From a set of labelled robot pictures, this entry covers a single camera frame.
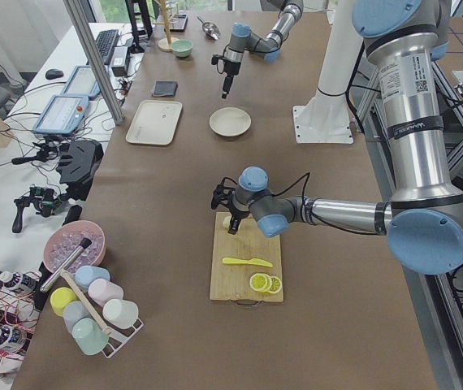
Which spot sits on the far teach pendant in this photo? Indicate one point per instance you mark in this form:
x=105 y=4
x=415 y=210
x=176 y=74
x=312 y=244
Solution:
x=82 y=81

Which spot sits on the black keyboard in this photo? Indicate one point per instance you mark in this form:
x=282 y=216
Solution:
x=106 y=41

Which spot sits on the white cup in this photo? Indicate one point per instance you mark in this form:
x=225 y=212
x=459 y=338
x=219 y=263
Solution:
x=121 y=313

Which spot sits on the yellow cup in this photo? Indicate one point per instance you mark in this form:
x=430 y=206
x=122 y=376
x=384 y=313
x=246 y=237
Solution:
x=60 y=298

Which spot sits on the cream round plate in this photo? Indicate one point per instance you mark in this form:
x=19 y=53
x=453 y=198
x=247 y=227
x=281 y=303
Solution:
x=230 y=122

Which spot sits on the white steamed bun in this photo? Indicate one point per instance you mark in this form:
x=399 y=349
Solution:
x=227 y=222

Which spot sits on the pink bowl of ice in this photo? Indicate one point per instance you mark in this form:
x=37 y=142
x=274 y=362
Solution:
x=65 y=240

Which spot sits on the cream rectangular tray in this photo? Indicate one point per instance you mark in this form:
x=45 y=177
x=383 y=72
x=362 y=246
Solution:
x=154 y=123

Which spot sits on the mint green bowl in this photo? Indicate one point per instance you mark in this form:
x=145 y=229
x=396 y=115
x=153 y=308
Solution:
x=182 y=48

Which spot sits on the near teach pendant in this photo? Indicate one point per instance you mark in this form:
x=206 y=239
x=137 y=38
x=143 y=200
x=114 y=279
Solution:
x=62 y=115

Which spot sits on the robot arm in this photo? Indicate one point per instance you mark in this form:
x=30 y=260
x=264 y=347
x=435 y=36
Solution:
x=421 y=214
x=244 y=39

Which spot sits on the blue cup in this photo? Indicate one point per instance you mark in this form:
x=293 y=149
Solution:
x=85 y=275

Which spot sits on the teach pendant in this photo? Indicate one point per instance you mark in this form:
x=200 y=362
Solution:
x=62 y=115
x=82 y=81

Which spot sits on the pink cup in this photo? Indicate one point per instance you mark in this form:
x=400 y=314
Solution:
x=101 y=291

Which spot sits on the mint green cup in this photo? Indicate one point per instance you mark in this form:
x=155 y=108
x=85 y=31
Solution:
x=89 y=336

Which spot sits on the metal ice scoop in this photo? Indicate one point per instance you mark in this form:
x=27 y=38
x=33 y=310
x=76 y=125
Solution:
x=83 y=245

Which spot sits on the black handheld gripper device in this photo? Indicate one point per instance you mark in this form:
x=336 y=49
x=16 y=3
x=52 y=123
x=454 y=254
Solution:
x=44 y=200

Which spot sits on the yellow plastic knife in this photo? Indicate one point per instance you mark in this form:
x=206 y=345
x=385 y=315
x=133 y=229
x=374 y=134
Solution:
x=258 y=262

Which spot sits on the wooden cutting board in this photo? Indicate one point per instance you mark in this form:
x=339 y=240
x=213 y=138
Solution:
x=237 y=257

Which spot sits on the white cup rack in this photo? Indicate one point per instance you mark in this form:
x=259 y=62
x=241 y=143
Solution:
x=119 y=337

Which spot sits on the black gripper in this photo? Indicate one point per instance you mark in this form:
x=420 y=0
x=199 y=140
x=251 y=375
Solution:
x=229 y=67
x=238 y=211

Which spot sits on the back lemon slice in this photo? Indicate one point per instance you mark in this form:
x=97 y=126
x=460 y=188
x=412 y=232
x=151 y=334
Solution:
x=278 y=284

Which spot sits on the grey cup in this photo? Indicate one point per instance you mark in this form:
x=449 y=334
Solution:
x=73 y=313

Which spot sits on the aluminium frame post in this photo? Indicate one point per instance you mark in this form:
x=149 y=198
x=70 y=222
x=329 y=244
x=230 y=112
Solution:
x=84 y=33

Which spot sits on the metal scoop on table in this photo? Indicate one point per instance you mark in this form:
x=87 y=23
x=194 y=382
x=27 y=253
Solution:
x=210 y=29

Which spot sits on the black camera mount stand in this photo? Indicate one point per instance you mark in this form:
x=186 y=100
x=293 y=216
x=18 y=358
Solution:
x=77 y=167

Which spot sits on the middle lemon slice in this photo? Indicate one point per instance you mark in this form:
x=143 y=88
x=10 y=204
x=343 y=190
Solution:
x=272 y=284

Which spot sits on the grey folded cloth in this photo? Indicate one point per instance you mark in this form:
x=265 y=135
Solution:
x=164 y=89

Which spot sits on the black computer mouse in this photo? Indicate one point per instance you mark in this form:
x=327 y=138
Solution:
x=53 y=74

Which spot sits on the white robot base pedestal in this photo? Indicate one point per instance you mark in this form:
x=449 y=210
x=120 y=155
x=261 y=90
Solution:
x=325 y=118

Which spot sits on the wooden mug tree stand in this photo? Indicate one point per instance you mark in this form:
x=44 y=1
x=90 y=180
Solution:
x=165 y=43

